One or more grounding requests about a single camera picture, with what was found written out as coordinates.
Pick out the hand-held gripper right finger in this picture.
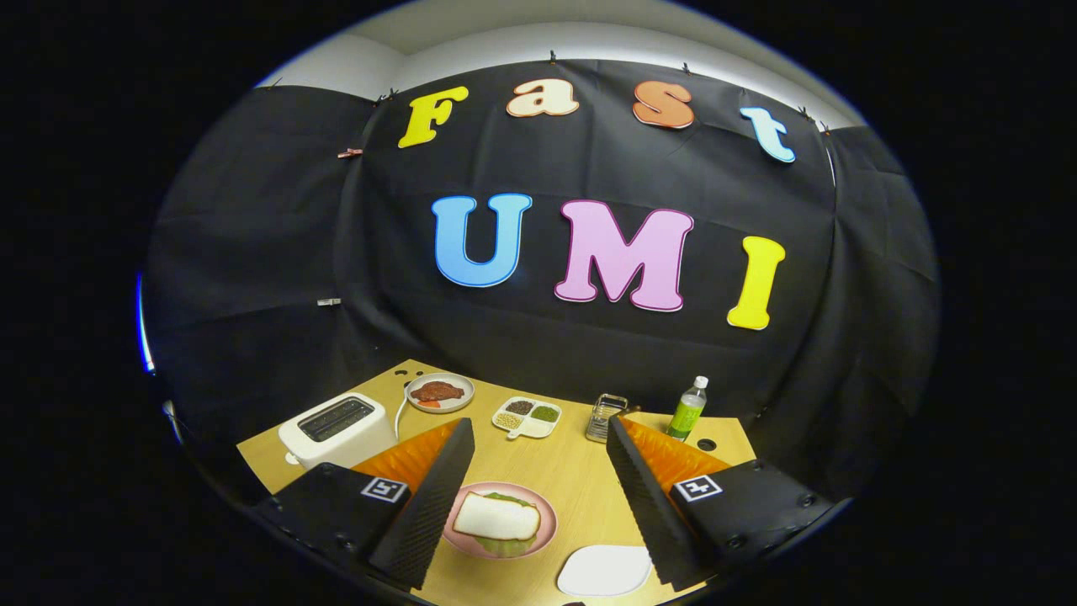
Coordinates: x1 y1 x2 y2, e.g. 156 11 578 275
606 415 842 590

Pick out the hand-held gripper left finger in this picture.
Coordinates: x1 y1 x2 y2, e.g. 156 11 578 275
252 417 476 592

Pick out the toasted bread slice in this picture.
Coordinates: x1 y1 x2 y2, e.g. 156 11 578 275
453 492 541 542

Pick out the green lettuce leaf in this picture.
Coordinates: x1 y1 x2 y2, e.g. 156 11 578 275
471 492 539 558

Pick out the white rounded square plate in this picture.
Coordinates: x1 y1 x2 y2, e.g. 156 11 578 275
556 545 654 598

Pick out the green drink bottle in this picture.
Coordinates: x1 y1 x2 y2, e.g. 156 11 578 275
666 375 709 442

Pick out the pink round plate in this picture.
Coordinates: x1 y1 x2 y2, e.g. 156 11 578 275
442 481 559 560

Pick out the white toaster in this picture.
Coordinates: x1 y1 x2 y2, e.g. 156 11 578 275
279 392 398 470

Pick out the divided white bean dish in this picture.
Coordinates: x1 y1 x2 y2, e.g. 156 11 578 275
491 396 563 440

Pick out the small round white plate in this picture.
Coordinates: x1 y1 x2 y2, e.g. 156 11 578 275
405 373 476 414

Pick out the black backdrop cloth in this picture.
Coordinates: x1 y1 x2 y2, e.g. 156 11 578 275
143 59 942 506

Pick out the metal wire basket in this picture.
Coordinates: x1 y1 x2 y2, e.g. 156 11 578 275
585 393 630 444

